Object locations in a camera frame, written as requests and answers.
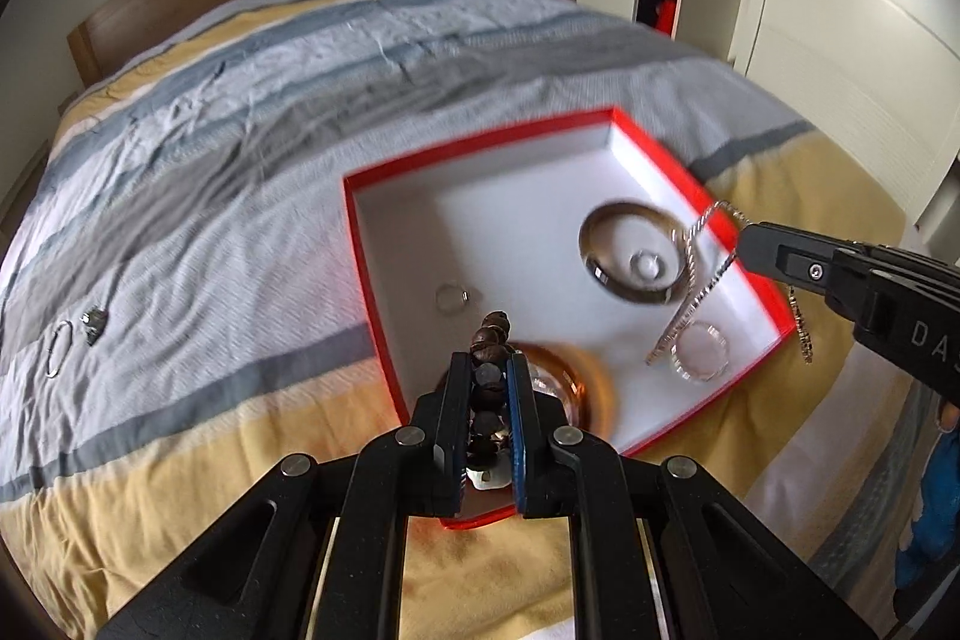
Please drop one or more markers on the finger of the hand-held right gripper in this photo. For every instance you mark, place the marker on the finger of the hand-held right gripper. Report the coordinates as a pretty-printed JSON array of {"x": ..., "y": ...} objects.
[{"x": 784, "y": 251}]

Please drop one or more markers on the brown bangle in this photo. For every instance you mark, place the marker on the brown bangle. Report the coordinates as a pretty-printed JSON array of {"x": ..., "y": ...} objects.
[{"x": 598, "y": 275}]

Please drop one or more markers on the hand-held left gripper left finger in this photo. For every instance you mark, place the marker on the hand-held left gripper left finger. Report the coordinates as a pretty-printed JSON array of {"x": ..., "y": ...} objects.
[{"x": 448, "y": 437}]

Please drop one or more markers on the person's right hand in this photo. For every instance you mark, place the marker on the person's right hand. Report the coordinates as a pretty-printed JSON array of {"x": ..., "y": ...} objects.
[{"x": 949, "y": 416}]

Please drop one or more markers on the blue cloth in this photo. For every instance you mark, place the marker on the blue cloth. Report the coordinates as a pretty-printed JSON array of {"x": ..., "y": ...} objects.
[{"x": 930, "y": 520}]

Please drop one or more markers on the red bag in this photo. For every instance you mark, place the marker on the red bag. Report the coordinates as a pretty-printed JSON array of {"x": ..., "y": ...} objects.
[{"x": 666, "y": 14}]

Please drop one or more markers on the amber translucent bangle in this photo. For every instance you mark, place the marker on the amber translucent bangle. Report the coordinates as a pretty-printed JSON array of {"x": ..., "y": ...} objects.
[{"x": 594, "y": 401}]

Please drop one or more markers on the dark metal pendant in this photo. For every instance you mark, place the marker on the dark metal pendant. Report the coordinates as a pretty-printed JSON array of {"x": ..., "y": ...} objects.
[{"x": 94, "y": 323}]

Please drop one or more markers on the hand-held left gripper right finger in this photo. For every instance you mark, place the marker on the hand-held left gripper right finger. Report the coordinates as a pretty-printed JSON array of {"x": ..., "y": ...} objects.
[{"x": 519, "y": 437}]

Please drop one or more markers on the red shallow box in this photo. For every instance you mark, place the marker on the red shallow box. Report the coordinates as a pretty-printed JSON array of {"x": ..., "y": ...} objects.
[{"x": 517, "y": 220}]

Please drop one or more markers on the striped duvet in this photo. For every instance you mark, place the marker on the striped duvet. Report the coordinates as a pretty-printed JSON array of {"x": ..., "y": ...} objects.
[{"x": 262, "y": 160}]

